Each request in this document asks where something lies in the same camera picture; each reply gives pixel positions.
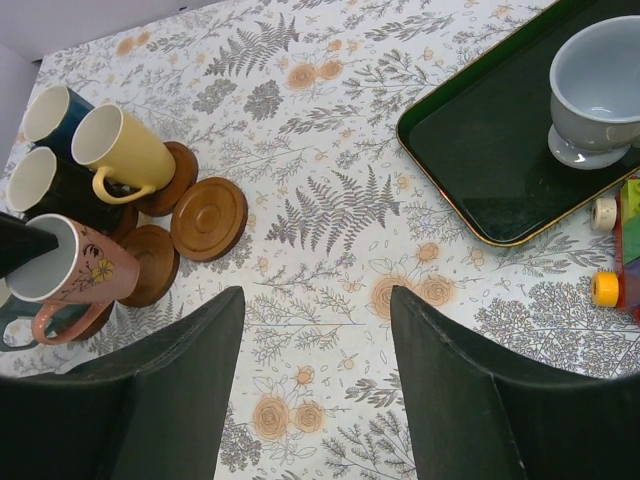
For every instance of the colourful toy pile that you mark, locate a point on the colourful toy pile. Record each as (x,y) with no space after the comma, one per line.
(619,215)

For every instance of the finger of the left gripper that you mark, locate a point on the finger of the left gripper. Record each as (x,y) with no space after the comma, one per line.
(20,243)

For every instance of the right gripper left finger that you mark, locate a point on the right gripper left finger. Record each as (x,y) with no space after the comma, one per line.
(154,409)

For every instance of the green mug back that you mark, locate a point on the green mug back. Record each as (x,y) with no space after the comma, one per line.
(16,317)

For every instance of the pink floral mug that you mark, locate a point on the pink floral mug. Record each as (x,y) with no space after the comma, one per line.
(86,268)

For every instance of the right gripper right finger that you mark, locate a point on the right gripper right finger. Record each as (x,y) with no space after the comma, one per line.
(477,410)

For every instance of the dark wooden coaster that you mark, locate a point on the dark wooden coaster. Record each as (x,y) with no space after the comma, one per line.
(97,325)

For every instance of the blue mug white inside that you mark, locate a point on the blue mug white inside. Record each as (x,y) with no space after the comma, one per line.
(54,116)

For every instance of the light blue mug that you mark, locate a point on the light blue mug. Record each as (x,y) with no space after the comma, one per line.
(594,80)

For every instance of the black mug white inside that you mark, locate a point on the black mug white inside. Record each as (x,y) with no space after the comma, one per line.
(42,183)

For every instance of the floral table mat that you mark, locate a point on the floral table mat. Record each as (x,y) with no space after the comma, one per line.
(296,102)

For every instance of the cream mug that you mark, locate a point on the cream mug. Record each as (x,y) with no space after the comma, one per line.
(129,161)

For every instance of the black tray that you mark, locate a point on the black tray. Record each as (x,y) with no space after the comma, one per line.
(481,137)

